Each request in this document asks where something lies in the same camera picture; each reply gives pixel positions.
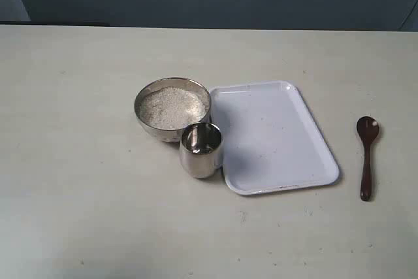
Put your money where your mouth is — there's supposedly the dark brown wooden spoon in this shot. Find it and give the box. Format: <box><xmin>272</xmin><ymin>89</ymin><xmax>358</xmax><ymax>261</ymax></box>
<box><xmin>357</xmin><ymin>116</ymin><xmax>379</xmax><ymax>201</ymax></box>

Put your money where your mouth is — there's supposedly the steel cup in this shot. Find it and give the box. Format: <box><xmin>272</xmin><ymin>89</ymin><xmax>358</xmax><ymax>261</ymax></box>
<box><xmin>179</xmin><ymin>122</ymin><xmax>223</xmax><ymax>179</ymax></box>

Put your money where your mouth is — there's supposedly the steel bowl with rice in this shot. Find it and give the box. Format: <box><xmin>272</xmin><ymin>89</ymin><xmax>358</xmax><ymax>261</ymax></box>
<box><xmin>134</xmin><ymin>77</ymin><xmax>211</xmax><ymax>142</ymax></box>

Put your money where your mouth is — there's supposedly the white rectangular tray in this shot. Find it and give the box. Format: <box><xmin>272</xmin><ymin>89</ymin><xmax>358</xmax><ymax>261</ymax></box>
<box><xmin>210</xmin><ymin>81</ymin><xmax>340</xmax><ymax>195</ymax></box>

